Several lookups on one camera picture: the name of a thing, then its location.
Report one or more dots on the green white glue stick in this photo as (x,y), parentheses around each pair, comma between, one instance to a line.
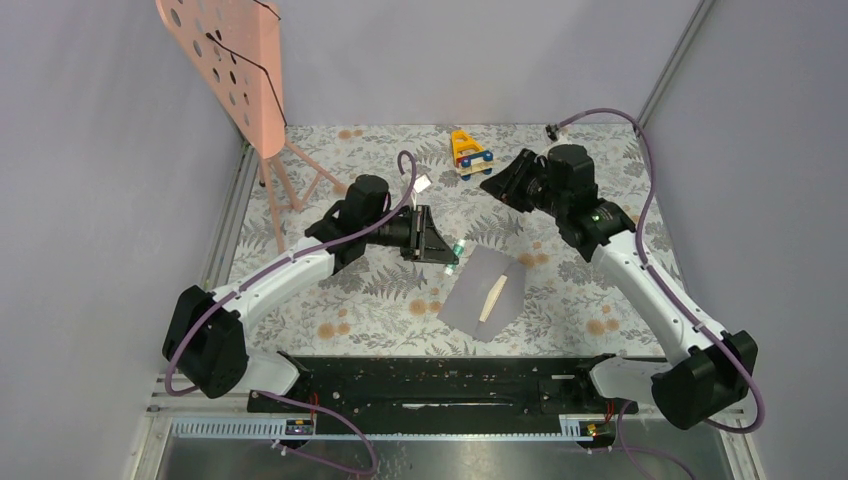
(457,250)

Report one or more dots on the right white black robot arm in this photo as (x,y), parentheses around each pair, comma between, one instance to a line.
(706,368)

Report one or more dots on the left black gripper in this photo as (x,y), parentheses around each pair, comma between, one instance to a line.
(429,244)

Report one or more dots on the yellow blue toy car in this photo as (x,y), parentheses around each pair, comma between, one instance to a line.
(469,156)

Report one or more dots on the floral patterned table mat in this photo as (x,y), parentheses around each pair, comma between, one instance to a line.
(381,305)

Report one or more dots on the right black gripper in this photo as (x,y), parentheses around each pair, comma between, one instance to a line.
(507,185)

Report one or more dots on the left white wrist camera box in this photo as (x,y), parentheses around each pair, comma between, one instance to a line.
(421,183)

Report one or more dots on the grey lavender envelope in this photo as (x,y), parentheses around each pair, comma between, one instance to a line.
(463,305)

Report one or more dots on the beige lined letter paper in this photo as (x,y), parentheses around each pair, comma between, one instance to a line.
(492,298)

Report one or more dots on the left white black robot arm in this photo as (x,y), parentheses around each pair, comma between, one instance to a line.
(207,337)

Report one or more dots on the pink perforated music stand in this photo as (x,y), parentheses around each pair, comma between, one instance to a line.
(236,47)

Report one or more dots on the white slotted cable duct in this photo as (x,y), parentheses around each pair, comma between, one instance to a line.
(302,428)

